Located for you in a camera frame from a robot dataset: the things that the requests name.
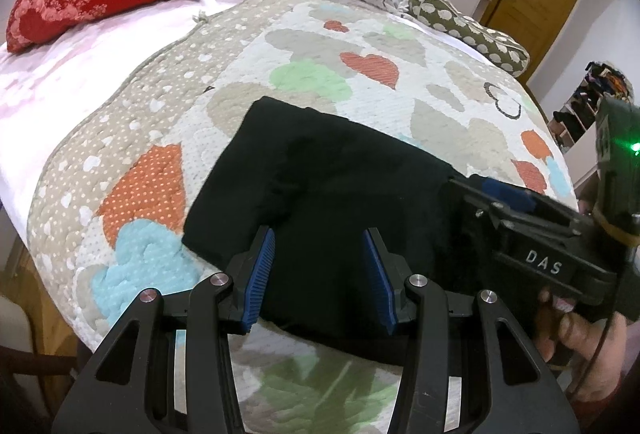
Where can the shoe rack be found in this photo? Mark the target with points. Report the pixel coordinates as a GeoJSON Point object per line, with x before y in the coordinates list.
{"type": "Point", "coordinates": [575, 113]}

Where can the white bed sheet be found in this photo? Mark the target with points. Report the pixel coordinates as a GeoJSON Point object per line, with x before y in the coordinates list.
{"type": "Point", "coordinates": [75, 63]}

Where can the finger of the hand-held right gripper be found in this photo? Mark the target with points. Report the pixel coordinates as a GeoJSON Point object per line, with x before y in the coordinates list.
{"type": "Point", "coordinates": [480, 219]}
{"type": "Point", "coordinates": [510, 196]}

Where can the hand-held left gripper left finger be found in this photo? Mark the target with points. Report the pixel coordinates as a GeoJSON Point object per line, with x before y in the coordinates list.
{"type": "Point", "coordinates": [260, 279]}

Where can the wooden bed frame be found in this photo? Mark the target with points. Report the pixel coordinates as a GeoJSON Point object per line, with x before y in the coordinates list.
{"type": "Point", "coordinates": [45, 309]}

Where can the person's right forearm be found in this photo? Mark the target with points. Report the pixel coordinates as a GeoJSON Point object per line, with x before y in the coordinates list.
{"type": "Point", "coordinates": [595, 414]}

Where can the black pants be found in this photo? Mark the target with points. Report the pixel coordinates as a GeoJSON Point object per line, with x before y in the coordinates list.
{"type": "Point", "coordinates": [325, 184]}

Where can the heart-patterned quilt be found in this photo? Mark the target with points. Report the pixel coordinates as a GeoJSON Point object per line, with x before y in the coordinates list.
{"type": "Point", "coordinates": [165, 78]}

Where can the person's right hand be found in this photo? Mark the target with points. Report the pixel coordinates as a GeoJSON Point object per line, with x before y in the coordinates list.
{"type": "Point", "coordinates": [575, 334]}

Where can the olive bolster pillow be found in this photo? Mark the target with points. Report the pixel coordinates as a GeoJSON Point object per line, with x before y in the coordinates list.
{"type": "Point", "coordinates": [475, 33]}

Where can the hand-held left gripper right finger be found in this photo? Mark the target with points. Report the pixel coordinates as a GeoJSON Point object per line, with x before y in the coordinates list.
{"type": "Point", "coordinates": [380, 284]}

